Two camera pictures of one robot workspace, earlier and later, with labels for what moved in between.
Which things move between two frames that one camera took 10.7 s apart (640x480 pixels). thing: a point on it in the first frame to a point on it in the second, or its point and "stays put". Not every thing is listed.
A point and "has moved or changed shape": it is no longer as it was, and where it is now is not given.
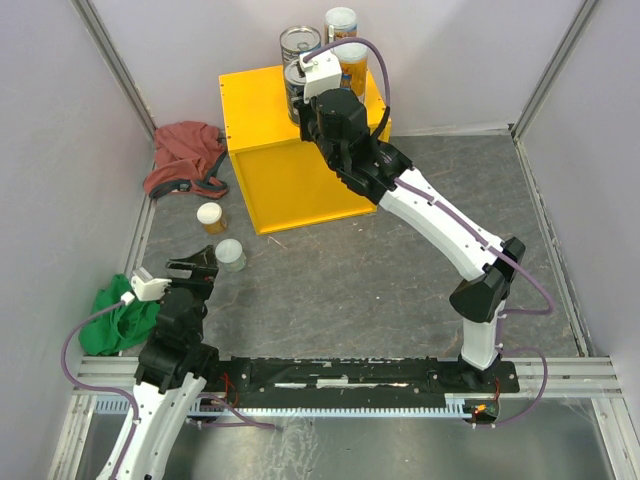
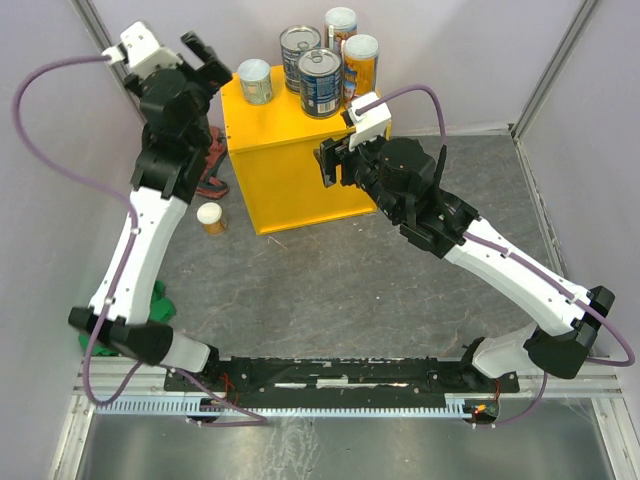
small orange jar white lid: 210,214 stays put
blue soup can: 297,40 stays put
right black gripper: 304,111 to 329,154
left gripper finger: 177,269 to 204,52
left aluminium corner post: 91,21 stays put
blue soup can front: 294,88 has moved or changed shape
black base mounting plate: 273,381 stays put
